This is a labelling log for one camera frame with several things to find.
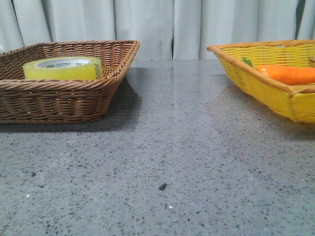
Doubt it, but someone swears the yellow tape roll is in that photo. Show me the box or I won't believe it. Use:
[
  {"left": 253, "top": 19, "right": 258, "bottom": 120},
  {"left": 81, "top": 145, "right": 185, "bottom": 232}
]
[{"left": 23, "top": 56, "right": 103, "bottom": 80}]

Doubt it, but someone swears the small black debris piece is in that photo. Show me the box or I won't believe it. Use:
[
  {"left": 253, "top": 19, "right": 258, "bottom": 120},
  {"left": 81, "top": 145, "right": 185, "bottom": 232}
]
[{"left": 158, "top": 183, "right": 167, "bottom": 191}]

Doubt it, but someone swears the white pleated curtain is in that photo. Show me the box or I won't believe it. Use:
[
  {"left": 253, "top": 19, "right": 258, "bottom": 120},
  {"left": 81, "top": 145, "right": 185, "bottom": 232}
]
[{"left": 0, "top": 0, "right": 315, "bottom": 60}]

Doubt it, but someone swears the brown wicker basket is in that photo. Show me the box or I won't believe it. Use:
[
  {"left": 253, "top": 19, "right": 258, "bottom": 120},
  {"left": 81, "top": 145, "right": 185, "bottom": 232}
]
[{"left": 0, "top": 40, "right": 140, "bottom": 124}]

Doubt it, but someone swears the orange toy carrot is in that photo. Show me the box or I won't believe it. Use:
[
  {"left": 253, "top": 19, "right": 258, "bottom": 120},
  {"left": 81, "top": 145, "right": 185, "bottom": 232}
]
[{"left": 241, "top": 57, "right": 315, "bottom": 86}]

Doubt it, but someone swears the yellow wicker basket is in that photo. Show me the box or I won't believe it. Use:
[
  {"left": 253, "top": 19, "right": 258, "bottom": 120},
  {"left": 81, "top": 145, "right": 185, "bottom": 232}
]
[{"left": 207, "top": 39, "right": 315, "bottom": 123}]

